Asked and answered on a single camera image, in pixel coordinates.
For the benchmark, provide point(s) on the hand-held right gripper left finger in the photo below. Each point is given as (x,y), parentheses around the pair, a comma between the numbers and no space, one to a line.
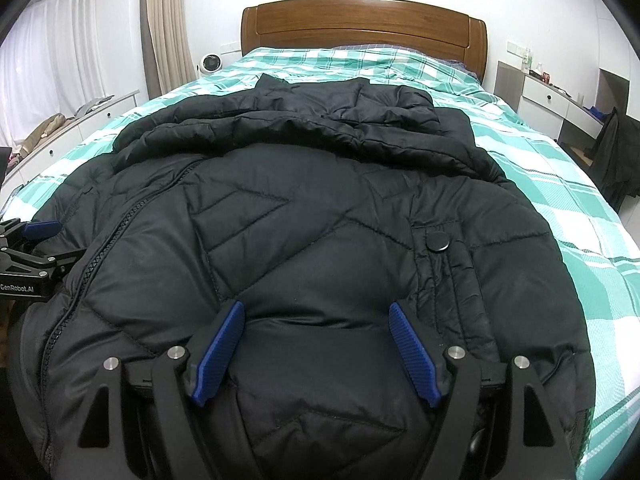
(220,350)

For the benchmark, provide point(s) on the bed with green plaid cover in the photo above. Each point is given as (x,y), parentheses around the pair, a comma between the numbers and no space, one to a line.
(575,185)

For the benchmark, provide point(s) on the wooden headboard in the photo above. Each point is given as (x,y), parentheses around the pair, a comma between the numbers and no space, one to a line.
(360,22)

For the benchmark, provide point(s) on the sheer white curtain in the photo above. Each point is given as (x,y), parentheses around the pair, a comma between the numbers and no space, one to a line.
(65,55)

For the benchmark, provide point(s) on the blue cloth on desk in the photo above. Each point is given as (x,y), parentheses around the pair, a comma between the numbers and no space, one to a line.
(597,111)

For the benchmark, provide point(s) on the white wall socket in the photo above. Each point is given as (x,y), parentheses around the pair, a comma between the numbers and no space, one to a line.
(515,47)

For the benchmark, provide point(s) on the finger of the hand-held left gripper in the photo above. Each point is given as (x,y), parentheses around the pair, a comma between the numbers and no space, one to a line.
(55,260)
(42,230)

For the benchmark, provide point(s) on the grey plaid pillow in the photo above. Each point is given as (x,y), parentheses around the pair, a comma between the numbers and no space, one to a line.
(450,62)

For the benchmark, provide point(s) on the dark coat on chair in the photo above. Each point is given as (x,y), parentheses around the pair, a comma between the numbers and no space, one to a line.
(617,155)

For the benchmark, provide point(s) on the beige cloth bundle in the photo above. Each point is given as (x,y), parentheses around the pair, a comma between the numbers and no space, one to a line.
(47,132)

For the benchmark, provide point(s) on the white wardrobe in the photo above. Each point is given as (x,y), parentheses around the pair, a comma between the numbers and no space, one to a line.
(627,60)

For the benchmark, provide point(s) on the small white fan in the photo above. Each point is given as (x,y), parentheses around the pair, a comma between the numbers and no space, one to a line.
(211,64)

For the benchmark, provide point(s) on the white desk with drawer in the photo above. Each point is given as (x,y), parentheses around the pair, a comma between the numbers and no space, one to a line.
(545,100)

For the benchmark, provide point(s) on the clear plastic bottle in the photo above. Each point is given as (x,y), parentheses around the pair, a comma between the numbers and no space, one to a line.
(526,60)

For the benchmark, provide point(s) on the grey folded cloth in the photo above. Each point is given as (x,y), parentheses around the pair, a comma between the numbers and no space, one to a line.
(92,106)

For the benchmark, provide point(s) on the beige curtain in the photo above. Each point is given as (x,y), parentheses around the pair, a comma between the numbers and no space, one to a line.
(165,30)

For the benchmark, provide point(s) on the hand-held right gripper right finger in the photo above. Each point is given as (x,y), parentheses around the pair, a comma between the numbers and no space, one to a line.
(414,350)

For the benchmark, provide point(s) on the white window drawer cabinet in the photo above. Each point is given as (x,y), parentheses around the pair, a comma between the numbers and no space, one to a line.
(90,130)

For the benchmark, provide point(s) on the black puffer jacket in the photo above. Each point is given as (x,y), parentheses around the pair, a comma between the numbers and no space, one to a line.
(300,210)

